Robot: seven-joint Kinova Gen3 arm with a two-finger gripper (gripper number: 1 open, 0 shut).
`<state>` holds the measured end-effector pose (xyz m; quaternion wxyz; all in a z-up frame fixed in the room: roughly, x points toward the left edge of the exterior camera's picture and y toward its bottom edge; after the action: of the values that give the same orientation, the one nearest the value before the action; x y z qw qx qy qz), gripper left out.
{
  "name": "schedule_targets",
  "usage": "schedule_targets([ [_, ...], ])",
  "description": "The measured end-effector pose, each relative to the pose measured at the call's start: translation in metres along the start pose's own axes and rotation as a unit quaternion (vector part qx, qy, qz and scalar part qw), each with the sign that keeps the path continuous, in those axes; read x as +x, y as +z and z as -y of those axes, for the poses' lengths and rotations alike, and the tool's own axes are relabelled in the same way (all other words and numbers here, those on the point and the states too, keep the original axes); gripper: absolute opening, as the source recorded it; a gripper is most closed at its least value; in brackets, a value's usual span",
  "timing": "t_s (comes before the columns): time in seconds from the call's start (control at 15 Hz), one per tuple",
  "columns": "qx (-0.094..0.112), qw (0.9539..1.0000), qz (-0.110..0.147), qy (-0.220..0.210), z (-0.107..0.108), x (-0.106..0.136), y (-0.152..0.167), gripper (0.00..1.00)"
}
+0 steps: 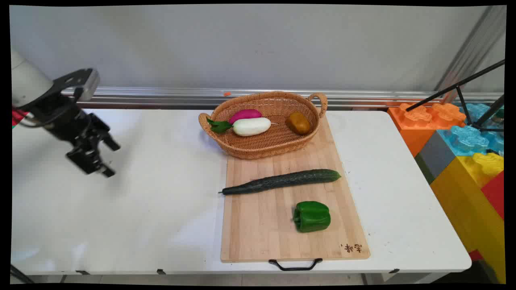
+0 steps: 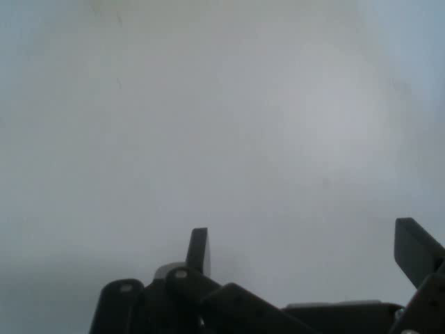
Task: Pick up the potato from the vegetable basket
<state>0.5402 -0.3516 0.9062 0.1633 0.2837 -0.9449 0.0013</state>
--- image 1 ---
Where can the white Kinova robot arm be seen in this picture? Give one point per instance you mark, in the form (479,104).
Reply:
(26,82)

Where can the purple eggplant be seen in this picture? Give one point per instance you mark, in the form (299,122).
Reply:
(246,114)

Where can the orange toy block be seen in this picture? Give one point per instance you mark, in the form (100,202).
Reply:
(419,121)

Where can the green bell pepper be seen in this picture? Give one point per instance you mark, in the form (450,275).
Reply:
(312,216)

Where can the white radish with green leaves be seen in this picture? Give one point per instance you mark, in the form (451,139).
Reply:
(252,126)

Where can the grey toy block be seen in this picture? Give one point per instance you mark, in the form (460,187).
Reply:
(435,159)

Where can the black tripod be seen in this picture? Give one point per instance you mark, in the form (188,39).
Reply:
(463,100)

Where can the yellow toy block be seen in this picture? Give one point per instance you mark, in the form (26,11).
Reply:
(467,201)

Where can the brown potato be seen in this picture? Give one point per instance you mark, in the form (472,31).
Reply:
(298,123)

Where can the dark green cucumber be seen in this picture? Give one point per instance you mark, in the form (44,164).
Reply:
(282,181)

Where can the red toy block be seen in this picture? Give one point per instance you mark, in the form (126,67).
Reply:
(495,193)

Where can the blue toy block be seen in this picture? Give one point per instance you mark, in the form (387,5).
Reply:
(467,139)

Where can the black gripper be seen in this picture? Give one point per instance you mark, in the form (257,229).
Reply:
(64,119)

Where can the aluminium rail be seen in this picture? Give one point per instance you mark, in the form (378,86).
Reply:
(363,98)

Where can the red green object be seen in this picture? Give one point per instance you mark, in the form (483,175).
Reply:
(18,117)

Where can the woven wicker basket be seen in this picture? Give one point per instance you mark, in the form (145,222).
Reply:
(262,143)

